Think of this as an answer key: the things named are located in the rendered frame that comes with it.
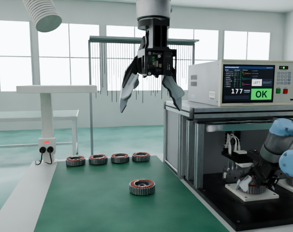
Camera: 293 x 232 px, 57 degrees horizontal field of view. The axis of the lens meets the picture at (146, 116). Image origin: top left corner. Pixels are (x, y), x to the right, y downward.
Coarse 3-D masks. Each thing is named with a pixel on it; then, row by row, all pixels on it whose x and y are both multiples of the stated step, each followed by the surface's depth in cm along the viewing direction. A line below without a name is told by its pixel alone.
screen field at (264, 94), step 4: (264, 88) 121; (268, 88) 121; (252, 92) 120; (256, 92) 120; (260, 92) 121; (264, 92) 121; (268, 92) 122; (252, 96) 120; (256, 96) 120; (260, 96) 121; (264, 96) 121; (268, 96) 122
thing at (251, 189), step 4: (252, 180) 113; (252, 184) 109; (240, 188) 108; (252, 188) 106; (256, 188) 105; (260, 188) 105; (264, 188) 106; (248, 192) 106; (252, 192) 106; (256, 192) 105; (260, 192) 105
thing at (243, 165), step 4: (224, 152) 124; (228, 152) 123; (232, 152) 118; (236, 152) 115; (240, 152) 115; (244, 152) 115; (224, 156) 124; (228, 156) 121; (232, 156) 118; (236, 156) 115; (240, 156) 113; (244, 156) 113; (228, 160) 123; (232, 160) 117; (236, 160) 114; (240, 160) 113; (244, 160) 113; (248, 160) 114; (252, 160) 114; (228, 164) 123; (232, 164) 123; (236, 164) 124; (240, 164) 112; (244, 164) 112; (248, 164) 112; (228, 168) 123; (232, 168) 124
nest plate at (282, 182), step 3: (276, 180) 121; (279, 180) 121; (282, 180) 121; (285, 180) 121; (279, 183) 118; (282, 183) 117; (285, 183) 117; (282, 186) 116; (285, 186) 114; (288, 186) 114; (291, 186) 114; (288, 189) 113; (291, 189) 111
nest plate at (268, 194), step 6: (228, 186) 114; (234, 186) 114; (234, 192) 109; (240, 192) 108; (264, 192) 108; (270, 192) 108; (246, 198) 102; (252, 198) 102; (258, 198) 103; (264, 198) 104; (270, 198) 104
